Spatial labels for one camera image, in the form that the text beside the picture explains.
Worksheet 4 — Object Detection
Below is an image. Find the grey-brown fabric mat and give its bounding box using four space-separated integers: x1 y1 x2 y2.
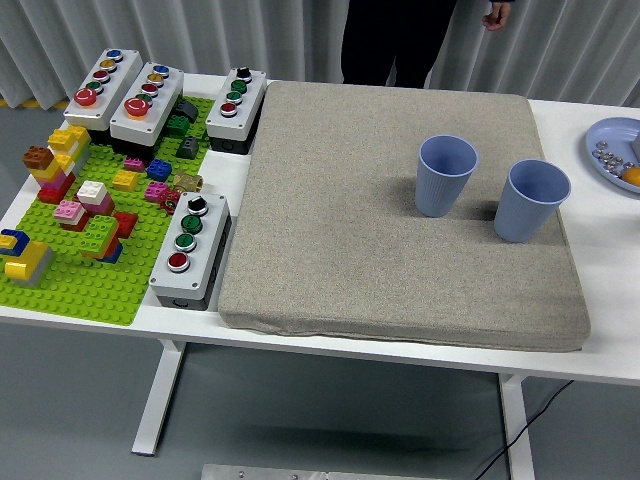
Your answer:
218 80 592 353

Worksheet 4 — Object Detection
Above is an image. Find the green orange blue brick stack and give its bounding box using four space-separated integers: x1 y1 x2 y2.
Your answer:
76 214 124 265

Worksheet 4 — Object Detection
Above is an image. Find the four-button control box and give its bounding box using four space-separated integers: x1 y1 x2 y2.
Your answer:
204 66 268 155
148 191 234 312

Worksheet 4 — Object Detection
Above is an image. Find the dark green brick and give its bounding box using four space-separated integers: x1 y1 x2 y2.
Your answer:
165 113 191 139

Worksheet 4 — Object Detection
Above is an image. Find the white pink brick stack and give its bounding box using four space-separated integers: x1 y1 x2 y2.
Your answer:
76 180 116 217

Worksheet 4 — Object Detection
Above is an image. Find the pink red brick stack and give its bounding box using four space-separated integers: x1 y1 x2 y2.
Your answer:
53 199 90 233

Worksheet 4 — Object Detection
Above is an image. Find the person's hand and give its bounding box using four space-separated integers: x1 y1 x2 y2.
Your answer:
481 3 511 32

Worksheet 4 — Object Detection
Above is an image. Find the person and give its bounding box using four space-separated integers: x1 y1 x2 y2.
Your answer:
341 0 511 90

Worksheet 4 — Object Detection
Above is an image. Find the white table leg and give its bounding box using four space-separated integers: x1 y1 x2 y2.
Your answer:
130 339 187 457
497 372 536 480

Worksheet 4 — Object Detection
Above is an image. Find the blue yellow grey brick stack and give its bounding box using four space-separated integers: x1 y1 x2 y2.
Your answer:
0 228 55 289

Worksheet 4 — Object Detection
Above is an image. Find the green studded baseplate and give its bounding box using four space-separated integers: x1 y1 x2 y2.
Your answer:
0 94 217 327

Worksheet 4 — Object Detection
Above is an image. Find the blue ribbed cup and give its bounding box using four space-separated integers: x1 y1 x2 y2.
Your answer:
414 134 480 218
493 158 572 244

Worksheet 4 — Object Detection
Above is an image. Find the black floor cable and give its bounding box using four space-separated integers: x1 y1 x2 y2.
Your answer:
474 379 576 480

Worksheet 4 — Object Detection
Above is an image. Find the yellow white grey brick stack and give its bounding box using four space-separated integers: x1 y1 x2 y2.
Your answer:
47 124 93 174

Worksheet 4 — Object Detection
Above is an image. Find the five-button control box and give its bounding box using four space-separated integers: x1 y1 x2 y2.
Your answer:
108 61 185 160
62 48 144 146

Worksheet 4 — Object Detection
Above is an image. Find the blue plate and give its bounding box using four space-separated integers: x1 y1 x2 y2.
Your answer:
584 116 640 195

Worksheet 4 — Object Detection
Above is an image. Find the white pleated curtain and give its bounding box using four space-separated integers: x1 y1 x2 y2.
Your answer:
0 0 640 109

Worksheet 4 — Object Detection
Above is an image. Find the brown yellow red brick stack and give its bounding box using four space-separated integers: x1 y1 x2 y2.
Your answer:
21 145 77 205

